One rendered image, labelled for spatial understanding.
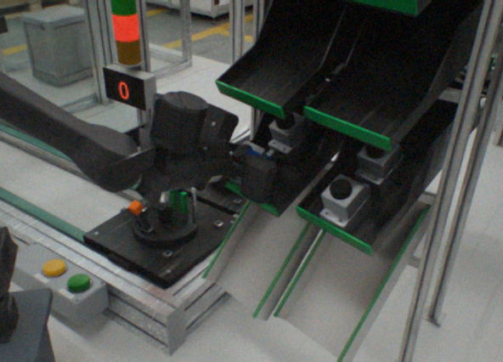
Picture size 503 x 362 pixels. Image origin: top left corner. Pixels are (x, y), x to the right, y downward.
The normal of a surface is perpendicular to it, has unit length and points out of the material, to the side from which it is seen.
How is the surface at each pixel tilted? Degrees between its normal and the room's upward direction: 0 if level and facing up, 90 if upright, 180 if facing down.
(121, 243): 0
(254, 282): 45
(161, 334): 90
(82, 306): 90
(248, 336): 0
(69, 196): 0
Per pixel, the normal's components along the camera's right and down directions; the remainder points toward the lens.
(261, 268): -0.48, -0.36
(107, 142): 0.52, -0.79
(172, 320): 0.82, 0.32
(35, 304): 0.03, -0.85
